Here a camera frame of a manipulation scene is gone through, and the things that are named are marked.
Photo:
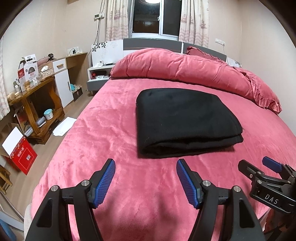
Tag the pink bed sheet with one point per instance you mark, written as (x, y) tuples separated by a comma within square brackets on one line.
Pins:
[(145, 200)]

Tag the pink folded duvet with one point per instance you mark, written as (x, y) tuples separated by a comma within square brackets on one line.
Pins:
[(157, 63)]

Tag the white cabinet wooden desk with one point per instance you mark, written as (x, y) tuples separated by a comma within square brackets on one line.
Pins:
[(70, 70)]

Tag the wall power socket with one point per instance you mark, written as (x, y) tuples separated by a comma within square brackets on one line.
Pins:
[(219, 41)]

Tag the right patterned curtain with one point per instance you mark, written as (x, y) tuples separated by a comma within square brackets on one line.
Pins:
[(194, 23)]

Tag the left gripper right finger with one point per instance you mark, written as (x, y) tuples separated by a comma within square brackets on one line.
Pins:
[(190, 182)]

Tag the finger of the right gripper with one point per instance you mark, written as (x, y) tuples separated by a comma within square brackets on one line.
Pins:
[(284, 170), (250, 171)]

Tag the pink ruffled pillow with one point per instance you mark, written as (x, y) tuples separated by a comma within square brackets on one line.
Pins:
[(193, 51)]

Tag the red cardboard box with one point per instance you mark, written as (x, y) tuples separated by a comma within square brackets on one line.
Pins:
[(16, 149)]

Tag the brown wooden shelf table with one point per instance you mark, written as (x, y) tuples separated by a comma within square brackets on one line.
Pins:
[(35, 102)]

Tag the small teal white pot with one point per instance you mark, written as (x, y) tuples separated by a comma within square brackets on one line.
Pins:
[(48, 114)]

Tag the grey bed headboard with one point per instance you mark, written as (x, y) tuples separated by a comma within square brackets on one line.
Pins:
[(130, 44)]

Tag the left patterned curtain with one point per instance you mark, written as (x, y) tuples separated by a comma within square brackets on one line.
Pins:
[(118, 18)]

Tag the dark window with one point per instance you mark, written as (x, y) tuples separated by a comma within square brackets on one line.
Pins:
[(155, 19)]

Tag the white paper on floor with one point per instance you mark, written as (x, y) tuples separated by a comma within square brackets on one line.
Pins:
[(64, 126)]

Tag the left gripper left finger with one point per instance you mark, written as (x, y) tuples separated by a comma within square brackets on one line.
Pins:
[(100, 183)]

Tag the white red product box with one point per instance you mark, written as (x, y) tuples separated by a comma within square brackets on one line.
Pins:
[(28, 72)]

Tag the black pants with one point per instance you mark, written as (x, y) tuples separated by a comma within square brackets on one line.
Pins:
[(174, 122)]

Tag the patterned curtain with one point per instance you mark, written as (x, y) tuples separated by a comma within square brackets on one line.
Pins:
[(194, 23), (118, 18)]

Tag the white grey nightstand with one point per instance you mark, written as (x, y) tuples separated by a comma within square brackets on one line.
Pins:
[(104, 57)]

